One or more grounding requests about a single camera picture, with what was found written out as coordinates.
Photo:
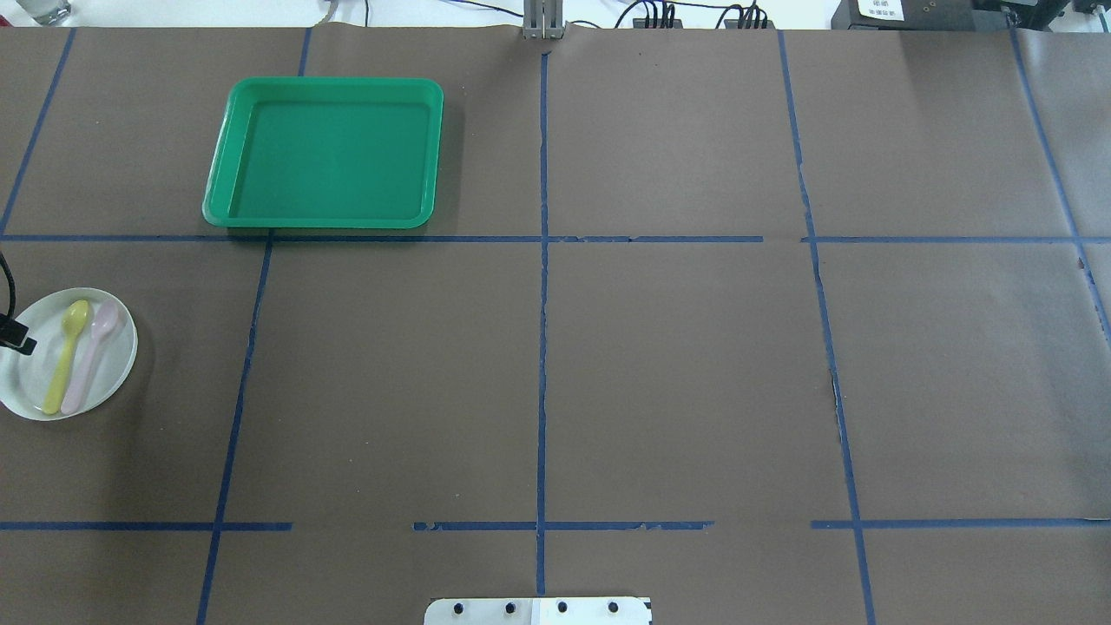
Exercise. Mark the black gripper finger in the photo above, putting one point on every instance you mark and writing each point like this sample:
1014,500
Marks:
15,336

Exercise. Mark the yellow plastic spoon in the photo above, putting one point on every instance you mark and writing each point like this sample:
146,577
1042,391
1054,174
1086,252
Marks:
73,322

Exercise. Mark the white round plate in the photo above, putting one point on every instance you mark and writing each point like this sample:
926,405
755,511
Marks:
25,379

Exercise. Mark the pink plastic spoon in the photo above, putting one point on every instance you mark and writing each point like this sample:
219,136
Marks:
107,317

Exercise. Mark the white metal mounting plate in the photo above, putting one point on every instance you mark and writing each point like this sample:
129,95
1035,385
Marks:
541,610

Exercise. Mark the green plastic tray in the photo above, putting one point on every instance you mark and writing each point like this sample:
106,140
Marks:
327,152

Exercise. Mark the black device with label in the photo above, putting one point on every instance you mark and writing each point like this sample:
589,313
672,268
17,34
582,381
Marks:
903,15

